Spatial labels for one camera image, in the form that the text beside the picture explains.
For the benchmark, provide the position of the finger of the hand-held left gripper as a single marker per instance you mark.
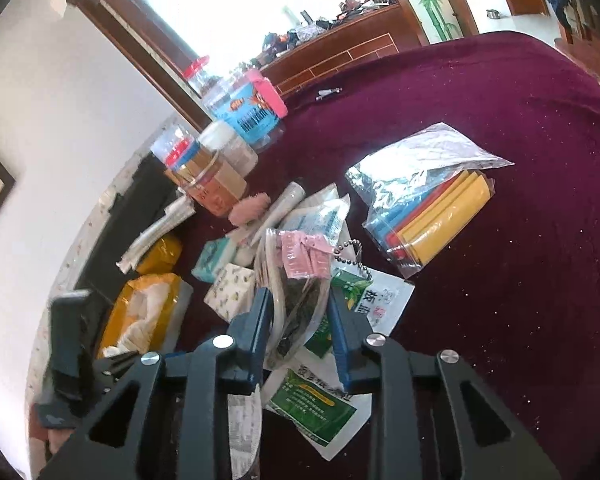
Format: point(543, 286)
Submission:
point(70, 335)

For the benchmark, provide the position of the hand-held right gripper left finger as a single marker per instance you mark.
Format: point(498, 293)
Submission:
point(255, 342)

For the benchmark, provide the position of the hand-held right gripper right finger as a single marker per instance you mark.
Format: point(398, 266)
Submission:
point(341, 352)

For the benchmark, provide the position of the clear bag with pink packets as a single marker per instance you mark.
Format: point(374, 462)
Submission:
point(300, 305)

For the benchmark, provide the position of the yellow container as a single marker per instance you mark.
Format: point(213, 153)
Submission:
point(125, 295)

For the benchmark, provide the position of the green white medicine sachet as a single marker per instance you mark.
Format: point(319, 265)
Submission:
point(312, 405)
point(320, 340)
point(380, 302)

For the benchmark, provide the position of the patterned white tissue packet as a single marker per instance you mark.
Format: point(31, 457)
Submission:
point(230, 287)

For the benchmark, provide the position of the flat white packet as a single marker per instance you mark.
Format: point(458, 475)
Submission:
point(242, 255)

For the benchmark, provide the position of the teal tissue packet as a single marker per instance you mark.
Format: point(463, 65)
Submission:
point(212, 257)

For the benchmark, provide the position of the yellow bag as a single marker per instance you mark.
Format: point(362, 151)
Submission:
point(161, 255)

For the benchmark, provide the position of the pink fluffy pompom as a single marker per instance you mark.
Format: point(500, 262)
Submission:
point(247, 210)

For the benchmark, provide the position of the stack of white booklets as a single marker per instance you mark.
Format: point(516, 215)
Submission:
point(155, 232)

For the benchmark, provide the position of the white blue wipe packet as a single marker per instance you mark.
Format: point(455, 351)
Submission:
point(322, 215)

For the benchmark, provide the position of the white squeeze tube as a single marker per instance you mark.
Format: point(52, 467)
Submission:
point(285, 205)

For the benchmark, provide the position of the dark bag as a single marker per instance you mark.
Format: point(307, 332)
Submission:
point(132, 200)

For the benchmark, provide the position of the amber clear plastic jar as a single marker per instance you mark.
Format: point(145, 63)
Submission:
point(205, 192)

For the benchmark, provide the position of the gold red carton box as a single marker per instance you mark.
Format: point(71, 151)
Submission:
point(232, 185)

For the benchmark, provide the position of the maroon tablecloth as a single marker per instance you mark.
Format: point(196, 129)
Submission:
point(505, 310)

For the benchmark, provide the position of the zip bag of coloured clips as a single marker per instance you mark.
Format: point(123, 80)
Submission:
point(430, 200)

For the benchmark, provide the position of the white lidded jar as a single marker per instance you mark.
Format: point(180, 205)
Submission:
point(227, 142)

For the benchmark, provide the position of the small red lid blue jar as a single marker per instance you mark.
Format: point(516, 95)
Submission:
point(175, 147)

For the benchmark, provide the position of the large clear jar blue label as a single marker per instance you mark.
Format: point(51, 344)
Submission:
point(252, 110)

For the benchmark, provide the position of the small metal item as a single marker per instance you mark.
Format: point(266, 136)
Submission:
point(330, 93)

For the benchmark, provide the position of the clear jar with red lid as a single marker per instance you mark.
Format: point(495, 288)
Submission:
point(202, 77)

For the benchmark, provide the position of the wooden cabinet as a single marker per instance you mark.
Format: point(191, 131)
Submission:
point(340, 45)

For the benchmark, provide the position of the clutter on cabinet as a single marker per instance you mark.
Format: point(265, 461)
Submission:
point(325, 22)

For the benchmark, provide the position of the bamboo painted pillar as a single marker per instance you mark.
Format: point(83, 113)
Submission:
point(430, 0)

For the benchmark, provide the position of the wooden window frame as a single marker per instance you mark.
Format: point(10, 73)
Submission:
point(130, 45)

